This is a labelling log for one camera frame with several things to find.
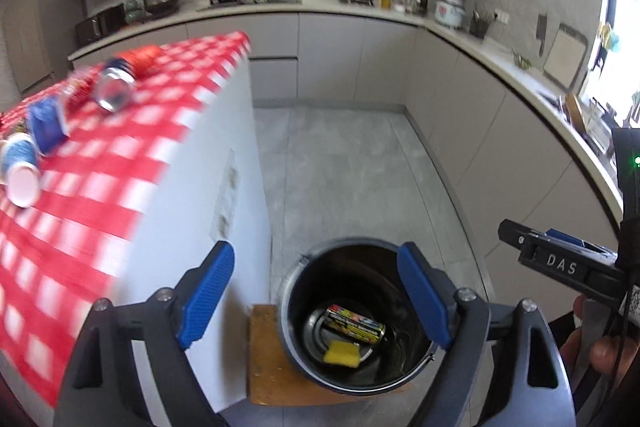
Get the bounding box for yellow green sponge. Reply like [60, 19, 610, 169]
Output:
[323, 340, 360, 369]

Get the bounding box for blue white paper cup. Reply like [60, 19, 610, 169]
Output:
[1, 132, 41, 209]

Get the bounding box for blue soda can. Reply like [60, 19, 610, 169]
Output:
[93, 57, 136, 114]

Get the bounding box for orange plastic bag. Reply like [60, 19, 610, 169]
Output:
[117, 44, 163, 79]

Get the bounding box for clear plastic bag bundle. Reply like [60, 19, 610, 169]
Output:
[58, 67, 99, 113]

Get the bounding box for black trash bucket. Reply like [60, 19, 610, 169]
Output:
[277, 237, 436, 397]

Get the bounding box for lower kitchen cabinets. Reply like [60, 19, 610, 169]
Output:
[70, 4, 622, 317]

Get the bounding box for kitchen cleaver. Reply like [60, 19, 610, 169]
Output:
[536, 13, 548, 57]

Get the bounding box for person's right hand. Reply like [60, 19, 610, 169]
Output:
[560, 293, 640, 375]

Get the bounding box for small wooden stool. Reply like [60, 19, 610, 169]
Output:
[247, 303, 417, 408]

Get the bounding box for red checkered tablecloth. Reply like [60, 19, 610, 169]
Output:
[1, 31, 250, 405]

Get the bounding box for white cutting board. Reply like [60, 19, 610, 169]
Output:
[542, 23, 588, 92]

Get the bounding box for utensil holder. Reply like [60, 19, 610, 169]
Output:
[469, 10, 495, 40]

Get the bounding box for black microwave oven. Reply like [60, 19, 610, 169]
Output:
[75, 3, 126, 48]

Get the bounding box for green ceramic jar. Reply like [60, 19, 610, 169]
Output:
[122, 0, 145, 25]

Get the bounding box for white rice cooker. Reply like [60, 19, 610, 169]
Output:
[434, 0, 465, 29]

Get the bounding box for beige refrigerator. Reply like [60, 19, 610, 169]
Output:
[3, 0, 82, 98]

